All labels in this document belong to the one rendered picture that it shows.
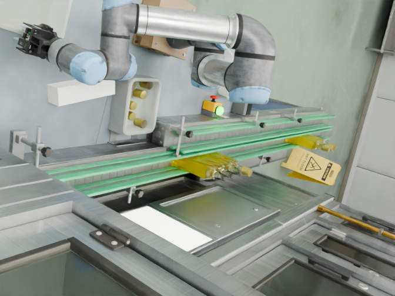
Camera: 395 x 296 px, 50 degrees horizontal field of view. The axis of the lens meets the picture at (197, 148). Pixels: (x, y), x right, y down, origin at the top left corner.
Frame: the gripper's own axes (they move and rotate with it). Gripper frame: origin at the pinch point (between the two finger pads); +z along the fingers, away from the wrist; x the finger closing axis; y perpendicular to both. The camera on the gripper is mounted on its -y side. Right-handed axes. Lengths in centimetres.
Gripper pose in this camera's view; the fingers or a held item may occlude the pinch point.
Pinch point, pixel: (27, 32)
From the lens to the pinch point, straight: 135.4
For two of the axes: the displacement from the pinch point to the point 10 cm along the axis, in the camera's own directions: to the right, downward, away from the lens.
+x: -3.6, 9.0, 2.3
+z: -7.3, -4.3, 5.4
